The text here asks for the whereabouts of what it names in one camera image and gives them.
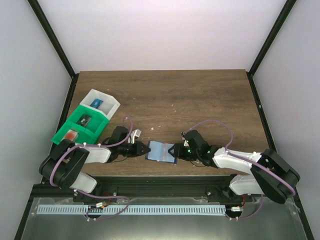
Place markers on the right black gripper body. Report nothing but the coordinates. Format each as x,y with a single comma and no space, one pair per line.
178,150

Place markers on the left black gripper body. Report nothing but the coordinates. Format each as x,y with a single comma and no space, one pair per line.
137,149

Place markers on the blue card holder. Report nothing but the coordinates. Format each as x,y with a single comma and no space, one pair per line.
159,152

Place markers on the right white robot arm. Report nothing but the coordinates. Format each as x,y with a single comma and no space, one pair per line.
263,173

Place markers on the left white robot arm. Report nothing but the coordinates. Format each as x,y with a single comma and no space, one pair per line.
63,166

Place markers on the black VIP card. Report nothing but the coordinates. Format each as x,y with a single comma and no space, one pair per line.
83,120

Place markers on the blue card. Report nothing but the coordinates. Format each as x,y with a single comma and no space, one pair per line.
96,103

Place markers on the red white card in bin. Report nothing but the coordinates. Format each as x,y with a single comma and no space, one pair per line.
71,135

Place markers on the green bin lower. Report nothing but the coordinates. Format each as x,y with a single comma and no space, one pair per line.
83,134

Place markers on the green bin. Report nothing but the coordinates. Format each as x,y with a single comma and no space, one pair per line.
83,134
97,123

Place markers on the white plastic bin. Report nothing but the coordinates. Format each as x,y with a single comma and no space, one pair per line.
108,107

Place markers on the green bin upper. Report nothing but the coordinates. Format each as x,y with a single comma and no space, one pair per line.
97,123

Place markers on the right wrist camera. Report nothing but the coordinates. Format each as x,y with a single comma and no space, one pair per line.
185,142

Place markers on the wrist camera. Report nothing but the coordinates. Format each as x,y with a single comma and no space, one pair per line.
185,142
135,134

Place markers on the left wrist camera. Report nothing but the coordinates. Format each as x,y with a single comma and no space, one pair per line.
135,134

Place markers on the black aluminium front rail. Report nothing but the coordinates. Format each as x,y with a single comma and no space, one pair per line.
212,188

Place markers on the light blue slotted cable duct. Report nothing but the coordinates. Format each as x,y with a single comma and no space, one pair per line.
63,209

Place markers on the left black frame post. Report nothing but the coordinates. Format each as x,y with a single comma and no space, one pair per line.
44,22

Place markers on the black frame post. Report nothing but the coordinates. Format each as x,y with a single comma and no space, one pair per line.
279,22
44,22

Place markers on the right black frame post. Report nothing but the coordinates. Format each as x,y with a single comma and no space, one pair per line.
279,22

